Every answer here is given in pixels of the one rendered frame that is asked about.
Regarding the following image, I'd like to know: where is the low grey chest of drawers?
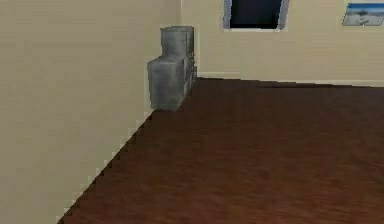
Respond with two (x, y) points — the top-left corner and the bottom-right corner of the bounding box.
(146, 54), (194, 112)

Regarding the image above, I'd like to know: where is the dark window with grey frame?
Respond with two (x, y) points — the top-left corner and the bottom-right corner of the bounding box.
(223, 0), (290, 32)

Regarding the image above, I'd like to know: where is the blue framed wall picture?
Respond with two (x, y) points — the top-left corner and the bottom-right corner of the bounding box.
(341, 2), (384, 27)

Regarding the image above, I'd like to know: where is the tall grey chest of drawers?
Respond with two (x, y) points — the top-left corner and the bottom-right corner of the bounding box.
(160, 25), (198, 88)

